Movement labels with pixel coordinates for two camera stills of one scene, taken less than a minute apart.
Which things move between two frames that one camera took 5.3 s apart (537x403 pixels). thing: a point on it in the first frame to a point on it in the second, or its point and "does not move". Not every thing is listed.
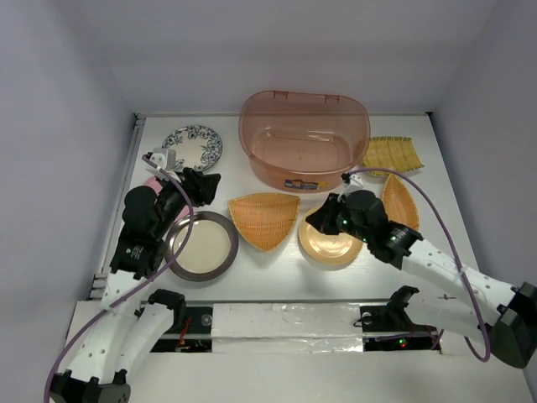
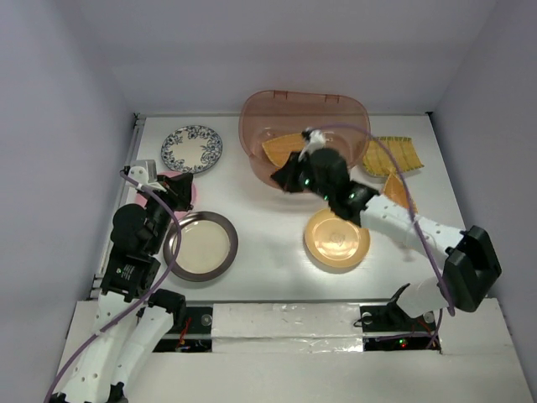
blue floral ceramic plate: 196,147 does not move
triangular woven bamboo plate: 266,220 to 279,148
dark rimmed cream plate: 212,250 does not move
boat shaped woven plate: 398,203 does not move
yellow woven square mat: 394,152 does not move
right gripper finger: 324,220 to 290,175
